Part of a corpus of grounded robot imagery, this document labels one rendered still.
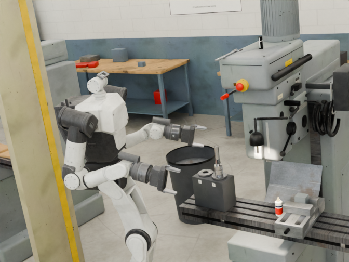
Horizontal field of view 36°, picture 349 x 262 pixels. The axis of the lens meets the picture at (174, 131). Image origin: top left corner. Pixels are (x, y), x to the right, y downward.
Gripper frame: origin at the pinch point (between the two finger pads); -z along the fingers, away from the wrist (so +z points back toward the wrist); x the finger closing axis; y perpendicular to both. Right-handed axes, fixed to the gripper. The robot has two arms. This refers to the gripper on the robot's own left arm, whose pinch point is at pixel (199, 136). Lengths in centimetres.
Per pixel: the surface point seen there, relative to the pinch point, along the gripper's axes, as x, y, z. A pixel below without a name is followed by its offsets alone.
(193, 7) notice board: -60, 510, 69
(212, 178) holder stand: -30.2, 10.0, -9.9
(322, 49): 40, 59, -60
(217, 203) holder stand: -42.9, 4.2, -15.6
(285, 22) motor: 61, 24, -34
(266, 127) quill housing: 14.2, -4.3, -33.2
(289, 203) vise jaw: -25, -9, -53
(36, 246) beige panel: -127, 32, 107
